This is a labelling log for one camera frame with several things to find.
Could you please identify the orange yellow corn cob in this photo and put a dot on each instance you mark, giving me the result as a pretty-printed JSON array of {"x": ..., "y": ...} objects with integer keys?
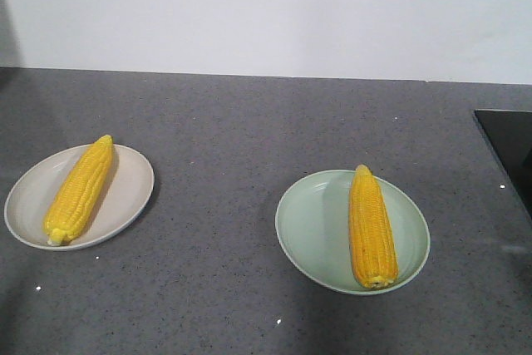
[{"x": 373, "y": 254}]

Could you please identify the bright yellow corn cob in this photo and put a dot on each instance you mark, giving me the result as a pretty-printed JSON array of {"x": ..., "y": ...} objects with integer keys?
[{"x": 73, "y": 204}]

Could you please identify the black glass gas stove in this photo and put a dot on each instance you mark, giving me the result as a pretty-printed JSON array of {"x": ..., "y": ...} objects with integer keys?
[{"x": 509, "y": 134}]

